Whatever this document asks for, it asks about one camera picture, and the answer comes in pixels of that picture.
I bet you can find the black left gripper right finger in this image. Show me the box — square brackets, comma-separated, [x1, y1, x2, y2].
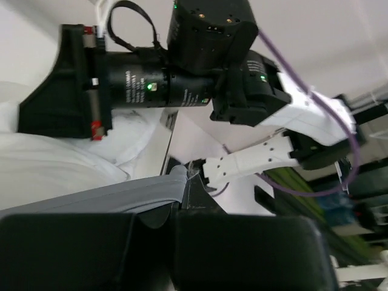
[178, 177, 338, 290]

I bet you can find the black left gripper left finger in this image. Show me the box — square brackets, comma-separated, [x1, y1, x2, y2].
[1, 202, 180, 290]

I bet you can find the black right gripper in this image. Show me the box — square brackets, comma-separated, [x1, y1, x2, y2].
[18, 24, 113, 140]

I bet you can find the white pillow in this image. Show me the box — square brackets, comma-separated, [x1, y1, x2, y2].
[1, 81, 162, 209]

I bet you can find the grey pillowcase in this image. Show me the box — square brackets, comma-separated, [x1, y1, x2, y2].
[1, 165, 189, 218]

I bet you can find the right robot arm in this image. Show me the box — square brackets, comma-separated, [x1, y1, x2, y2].
[17, 1, 366, 190]

